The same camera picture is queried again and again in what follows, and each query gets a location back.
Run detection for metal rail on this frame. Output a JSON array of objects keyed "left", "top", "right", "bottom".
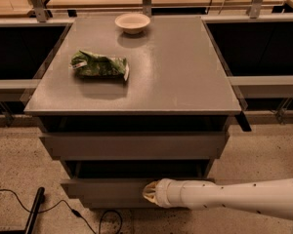
[
  {"left": 229, "top": 76, "right": 293, "bottom": 98},
  {"left": 0, "top": 79, "right": 40, "bottom": 101}
]

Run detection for grey top drawer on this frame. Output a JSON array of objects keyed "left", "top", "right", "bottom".
[{"left": 40, "top": 132, "right": 229, "bottom": 161}]

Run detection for right metal rail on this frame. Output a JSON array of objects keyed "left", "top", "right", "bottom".
[{"left": 229, "top": 76, "right": 293, "bottom": 98}]

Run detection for right metal post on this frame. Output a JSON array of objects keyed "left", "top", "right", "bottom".
[{"left": 246, "top": 0, "right": 272, "bottom": 20}]

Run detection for black floor cable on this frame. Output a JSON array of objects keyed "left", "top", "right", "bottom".
[{"left": 0, "top": 188, "right": 124, "bottom": 234}]

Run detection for white bowl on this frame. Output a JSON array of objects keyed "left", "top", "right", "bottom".
[{"left": 115, "top": 13, "right": 150, "bottom": 34}]

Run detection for grey drawer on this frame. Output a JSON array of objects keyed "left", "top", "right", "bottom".
[
  {"left": 62, "top": 160, "right": 211, "bottom": 210},
  {"left": 40, "top": 132, "right": 229, "bottom": 161}
]

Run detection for grey drawer cabinet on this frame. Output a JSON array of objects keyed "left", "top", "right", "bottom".
[{"left": 23, "top": 15, "right": 242, "bottom": 180}]

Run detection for left metal post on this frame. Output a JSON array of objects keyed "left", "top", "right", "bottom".
[{"left": 29, "top": 0, "right": 49, "bottom": 22}]

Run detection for black bar on floor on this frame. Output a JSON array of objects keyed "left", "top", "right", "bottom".
[{"left": 24, "top": 187, "right": 45, "bottom": 234}]

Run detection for left metal rail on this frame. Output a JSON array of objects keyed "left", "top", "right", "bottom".
[{"left": 0, "top": 79, "right": 40, "bottom": 101}]

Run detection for green snack bag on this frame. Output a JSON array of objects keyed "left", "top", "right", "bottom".
[{"left": 70, "top": 50, "right": 129, "bottom": 81}]

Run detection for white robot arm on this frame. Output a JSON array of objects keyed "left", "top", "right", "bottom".
[{"left": 143, "top": 178, "right": 293, "bottom": 234}]

